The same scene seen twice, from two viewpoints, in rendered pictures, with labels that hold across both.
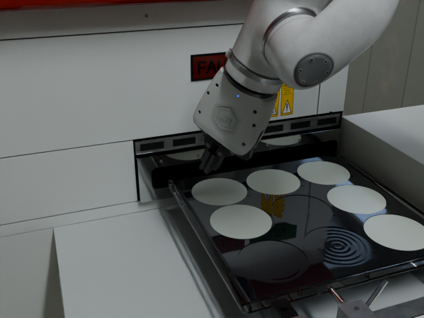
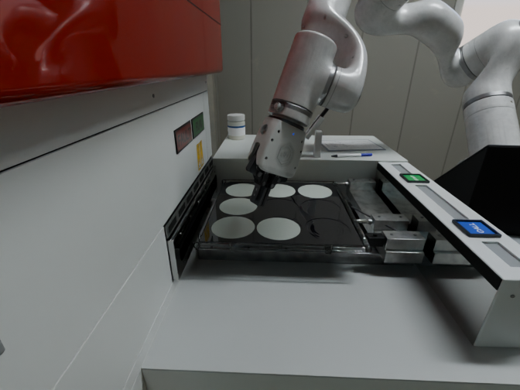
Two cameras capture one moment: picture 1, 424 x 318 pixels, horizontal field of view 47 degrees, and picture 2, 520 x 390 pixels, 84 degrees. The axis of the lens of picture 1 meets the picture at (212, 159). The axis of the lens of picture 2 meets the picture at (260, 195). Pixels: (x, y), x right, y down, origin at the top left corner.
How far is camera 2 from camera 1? 0.71 m
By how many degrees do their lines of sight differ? 60
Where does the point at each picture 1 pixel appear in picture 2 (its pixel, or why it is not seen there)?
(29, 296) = not seen: outside the picture
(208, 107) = (273, 151)
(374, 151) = not seen: hidden behind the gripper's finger
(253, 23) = (311, 76)
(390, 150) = not seen: hidden behind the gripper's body
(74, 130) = (136, 241)
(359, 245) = (322, 202)
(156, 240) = (227, 289)
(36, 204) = (127, 357)
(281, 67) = (354, 97)
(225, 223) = (278, 234)
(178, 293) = (299, 293)
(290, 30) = (349, 74)
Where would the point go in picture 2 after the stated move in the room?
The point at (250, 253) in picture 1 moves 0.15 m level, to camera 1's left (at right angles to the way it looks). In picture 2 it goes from (316, 234) to (298, 275)
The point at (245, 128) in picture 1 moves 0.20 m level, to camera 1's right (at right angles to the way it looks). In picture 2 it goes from (296, 155) to (318, 135)
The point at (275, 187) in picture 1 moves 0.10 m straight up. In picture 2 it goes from (247, 206) to (246, 171)
